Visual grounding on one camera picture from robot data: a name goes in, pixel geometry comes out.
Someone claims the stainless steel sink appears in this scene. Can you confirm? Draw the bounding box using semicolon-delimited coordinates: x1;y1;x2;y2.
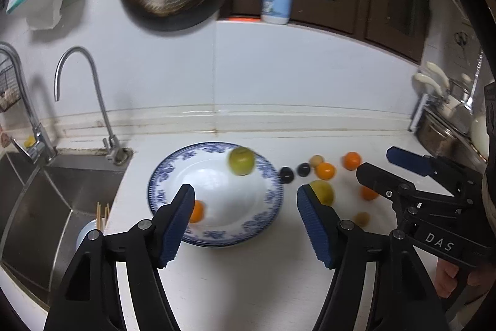
0;150;128;310

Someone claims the blue and white patterned plate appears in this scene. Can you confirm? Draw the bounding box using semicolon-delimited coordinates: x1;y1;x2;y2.
147;142;285;248

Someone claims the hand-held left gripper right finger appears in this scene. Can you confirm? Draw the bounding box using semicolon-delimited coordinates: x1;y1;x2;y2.
296;184;452;331

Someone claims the steel gooseneck faucet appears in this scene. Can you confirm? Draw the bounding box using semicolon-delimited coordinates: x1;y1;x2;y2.
54;47;132;166

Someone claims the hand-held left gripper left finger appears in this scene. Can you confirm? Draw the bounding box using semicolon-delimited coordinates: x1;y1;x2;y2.
42;184;195;331

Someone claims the white plastic bag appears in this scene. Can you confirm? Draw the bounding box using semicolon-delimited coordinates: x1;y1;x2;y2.
25;0;84;31

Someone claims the steel sink mixer faucet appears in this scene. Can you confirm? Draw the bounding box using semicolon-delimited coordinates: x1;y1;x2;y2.
0;43;58;163

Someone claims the green apple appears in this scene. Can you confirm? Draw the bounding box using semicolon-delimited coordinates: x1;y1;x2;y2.
227;147;256;177
309;180;335;207

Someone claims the black wire rack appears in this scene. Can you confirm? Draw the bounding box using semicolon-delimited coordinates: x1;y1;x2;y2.
0;57;21;113

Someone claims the person's right hand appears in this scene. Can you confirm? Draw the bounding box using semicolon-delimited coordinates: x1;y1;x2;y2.
433;260;489;300

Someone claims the white knife handle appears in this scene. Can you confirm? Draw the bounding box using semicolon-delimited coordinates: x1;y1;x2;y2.
411;73;441;94
425;61;451;88

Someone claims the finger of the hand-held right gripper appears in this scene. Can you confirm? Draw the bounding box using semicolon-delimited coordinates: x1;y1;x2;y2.
356;162;471;217
386;146;484;200

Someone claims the stainless steel pot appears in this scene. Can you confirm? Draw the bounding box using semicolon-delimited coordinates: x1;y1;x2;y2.
415;109;489;162

